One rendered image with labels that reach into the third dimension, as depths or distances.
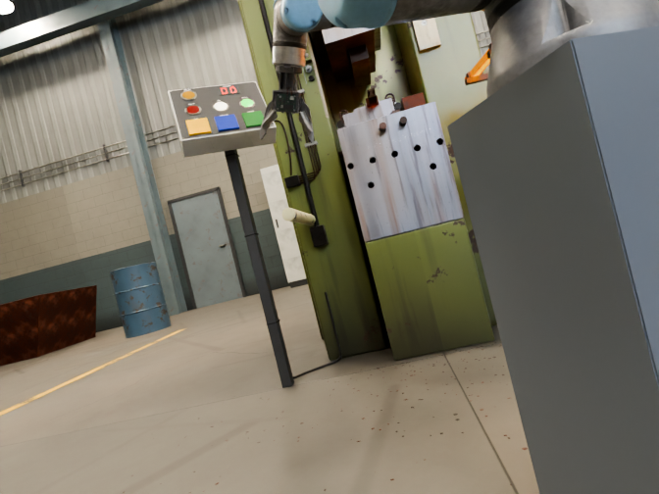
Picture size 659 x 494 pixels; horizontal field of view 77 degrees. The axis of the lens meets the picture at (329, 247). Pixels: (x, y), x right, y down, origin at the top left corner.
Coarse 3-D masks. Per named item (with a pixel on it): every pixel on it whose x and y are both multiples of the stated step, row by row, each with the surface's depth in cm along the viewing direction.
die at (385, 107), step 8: (384, 104) 162; (392, 104) 162; (360, 112) 163; (368, 112) 163; (376, 112) 162; (384, 112) 162; (344, 120) 164; (352, 120) 164; (360, 120) 163; (368, 120) 163
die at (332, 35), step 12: (324, 36) 164; (336, 36) 164; (348, 36) 163; (360, 36) 165; (372, 36) 168; (336, 48) 170; (348, 48) 173; (372, 48) 178; (336, 60) 181; (348, 60) 184; (372, 60) 190; (336, 72) 193; (348, 72) 196; (372, 72) 203
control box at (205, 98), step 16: (176, 96) 154; (208, 96) 156; (224, 96) 158; (240, 96) 159; (256, 96) 160; (176, 112) 149; (208, 112) 151; (224, 112) 153; (240, 112) 154; (240, 128) 149; (256, 128) 150; (272, 128) 152; (192, 144) 145; (208, 144) 147; (224, 144) 150; (240, 144) 153; (256, 144) 155
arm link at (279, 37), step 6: (276, 0) 105; (276, 6) 106; (276, 12) 104; (276, 18) 104; (276, 24) 106; (276, 30) 107; (276, 36) 108; (282, 36) 107; (288, 36) 106; (294, 36) 106; (300, 36) 107; (306, 36) 109; (276, 42) 108; (282, 42) 107; (288, 42) 107; (294, 42) 107; (300, 42) 108; (306, 42) 110; (306, 48) 111
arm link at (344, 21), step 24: (336, 0) 45; (360, 0) 42; (384, 0) 43; (408, 0) 44; (432, 0) 45; (456, 0) 46; (480, 0) 47; (336, 24) 48; (360, 24) 46; (384, 24) 47
